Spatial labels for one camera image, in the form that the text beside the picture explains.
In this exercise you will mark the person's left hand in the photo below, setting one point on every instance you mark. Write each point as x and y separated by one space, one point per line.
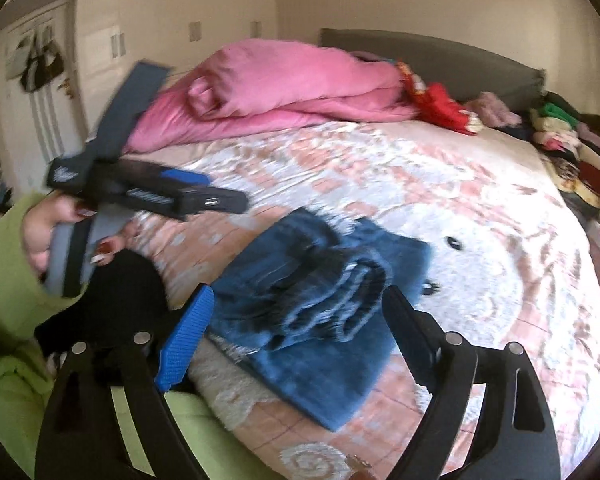
40 230

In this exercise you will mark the mauve fluffy cloth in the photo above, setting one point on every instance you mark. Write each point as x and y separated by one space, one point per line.
495 110

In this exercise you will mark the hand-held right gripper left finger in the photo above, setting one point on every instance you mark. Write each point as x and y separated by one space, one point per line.
185 340

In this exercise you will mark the pink duvet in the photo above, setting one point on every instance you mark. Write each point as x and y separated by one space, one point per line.
280 85

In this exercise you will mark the white door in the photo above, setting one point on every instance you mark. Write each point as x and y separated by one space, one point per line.
45 125

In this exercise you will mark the blue denim garment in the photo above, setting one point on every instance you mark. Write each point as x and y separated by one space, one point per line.
330 360

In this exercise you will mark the hanging dark handbag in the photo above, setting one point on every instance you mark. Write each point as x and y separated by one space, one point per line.
42 65

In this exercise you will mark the pink printed blanket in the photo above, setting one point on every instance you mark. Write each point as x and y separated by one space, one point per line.
505 260

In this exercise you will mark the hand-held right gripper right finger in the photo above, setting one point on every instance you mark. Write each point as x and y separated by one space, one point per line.
410 340

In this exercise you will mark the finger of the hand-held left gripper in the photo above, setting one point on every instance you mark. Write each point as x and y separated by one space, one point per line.
180 178
200 202

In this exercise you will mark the pile of folded clothes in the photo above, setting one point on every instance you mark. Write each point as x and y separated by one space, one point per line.
570 130

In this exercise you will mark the red printed cloth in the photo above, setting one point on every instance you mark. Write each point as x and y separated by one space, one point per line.
440 105

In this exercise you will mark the grey bed headboard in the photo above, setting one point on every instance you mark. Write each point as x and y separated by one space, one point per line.
455 65

